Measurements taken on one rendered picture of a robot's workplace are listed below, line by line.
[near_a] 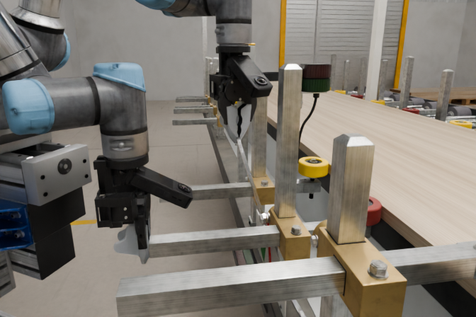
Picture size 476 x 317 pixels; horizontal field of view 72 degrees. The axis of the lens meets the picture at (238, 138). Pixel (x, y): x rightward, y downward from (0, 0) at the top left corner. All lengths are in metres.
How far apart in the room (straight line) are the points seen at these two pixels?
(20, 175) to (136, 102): 0.32
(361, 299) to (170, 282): 0.20
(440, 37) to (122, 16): 8.13
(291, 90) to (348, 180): 0.26
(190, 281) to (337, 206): 0.19
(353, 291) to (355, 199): 0.10
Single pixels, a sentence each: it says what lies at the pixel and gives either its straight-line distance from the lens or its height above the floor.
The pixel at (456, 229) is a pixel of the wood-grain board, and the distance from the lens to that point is 0.70.
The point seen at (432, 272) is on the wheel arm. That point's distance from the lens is 0.48.
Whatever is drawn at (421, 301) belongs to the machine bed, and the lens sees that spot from 0.72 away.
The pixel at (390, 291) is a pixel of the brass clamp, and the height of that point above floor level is 0.96.
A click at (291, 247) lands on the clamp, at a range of 0.64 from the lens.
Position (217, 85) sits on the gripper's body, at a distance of 0.73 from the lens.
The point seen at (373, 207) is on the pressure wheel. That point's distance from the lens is 0.69.
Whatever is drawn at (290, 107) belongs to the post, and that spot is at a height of 1.10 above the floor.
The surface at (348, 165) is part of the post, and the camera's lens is 0.40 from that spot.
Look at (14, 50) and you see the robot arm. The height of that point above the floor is 1.20.
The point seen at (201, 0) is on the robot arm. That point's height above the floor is 1.29.
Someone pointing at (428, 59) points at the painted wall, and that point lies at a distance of 10.47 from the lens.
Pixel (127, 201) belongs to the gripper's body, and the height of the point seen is 0.96.
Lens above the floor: 1.20
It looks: 15 degrees down
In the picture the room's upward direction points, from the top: straight up
